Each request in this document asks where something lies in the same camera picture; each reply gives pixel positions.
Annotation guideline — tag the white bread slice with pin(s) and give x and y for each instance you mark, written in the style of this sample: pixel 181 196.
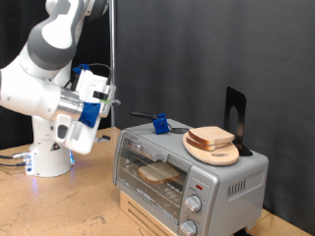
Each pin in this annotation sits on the white bread slice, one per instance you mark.
pixel 159 172
pixel 211 134
pixel 203 147

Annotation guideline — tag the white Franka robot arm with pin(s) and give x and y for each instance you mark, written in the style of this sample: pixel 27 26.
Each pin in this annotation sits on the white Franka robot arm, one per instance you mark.
pixel 32 88

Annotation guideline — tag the silver oven knob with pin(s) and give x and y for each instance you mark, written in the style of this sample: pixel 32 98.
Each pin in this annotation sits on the silver oven knob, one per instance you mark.
pixel 193 203
pixel 188 228

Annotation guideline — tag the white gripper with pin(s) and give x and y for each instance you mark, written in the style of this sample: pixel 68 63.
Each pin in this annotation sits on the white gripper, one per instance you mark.
pixel 83 141

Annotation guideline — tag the wooden crate under oven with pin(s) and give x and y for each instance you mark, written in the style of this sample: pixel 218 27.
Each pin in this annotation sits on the wooden crate under oven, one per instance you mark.
pixel 138 213

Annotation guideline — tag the black metal bookend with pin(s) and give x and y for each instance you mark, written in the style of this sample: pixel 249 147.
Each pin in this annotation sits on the black metal bookend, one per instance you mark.
pixel 241 108

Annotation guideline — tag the grey backdrop cloth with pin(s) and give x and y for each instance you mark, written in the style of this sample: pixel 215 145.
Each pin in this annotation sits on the grey backdrop cloth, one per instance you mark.
pixel 213 49

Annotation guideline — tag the vertical metal pole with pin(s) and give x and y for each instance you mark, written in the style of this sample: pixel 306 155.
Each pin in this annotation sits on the vertical metal pole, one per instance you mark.
pixel 112 39

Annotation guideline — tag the oval wooden cutting board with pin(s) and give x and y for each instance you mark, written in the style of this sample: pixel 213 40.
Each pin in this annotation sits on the oval wooden cutting board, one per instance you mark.
pixel 216 159

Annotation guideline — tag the silver toaster oven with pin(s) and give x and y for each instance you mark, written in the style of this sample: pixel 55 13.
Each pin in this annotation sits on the silver toaster oven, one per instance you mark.
pixel 236 203

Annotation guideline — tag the black spatula with blue block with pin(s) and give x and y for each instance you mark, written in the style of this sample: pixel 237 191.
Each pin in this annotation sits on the black spatula with blue block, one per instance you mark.
pixel 161 124

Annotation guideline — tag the black curtain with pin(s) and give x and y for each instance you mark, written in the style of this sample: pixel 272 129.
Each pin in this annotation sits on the black curtain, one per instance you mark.
pixel 10 32

